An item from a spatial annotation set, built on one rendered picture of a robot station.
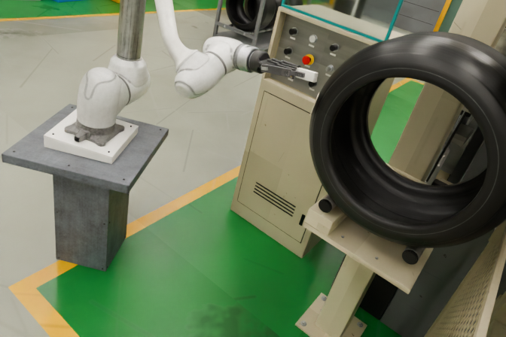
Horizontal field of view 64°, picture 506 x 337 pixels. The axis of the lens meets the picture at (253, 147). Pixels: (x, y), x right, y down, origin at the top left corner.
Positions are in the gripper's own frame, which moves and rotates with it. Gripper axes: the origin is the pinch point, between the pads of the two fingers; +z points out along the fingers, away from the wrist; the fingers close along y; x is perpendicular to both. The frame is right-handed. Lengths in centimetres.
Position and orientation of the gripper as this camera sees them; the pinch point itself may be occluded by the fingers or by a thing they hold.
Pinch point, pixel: (306, 74)
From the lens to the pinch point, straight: 130.0
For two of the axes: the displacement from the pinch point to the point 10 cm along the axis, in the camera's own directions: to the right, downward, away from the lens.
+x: -1.0, 9.0, 4.3
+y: 6.0, -2.9, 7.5
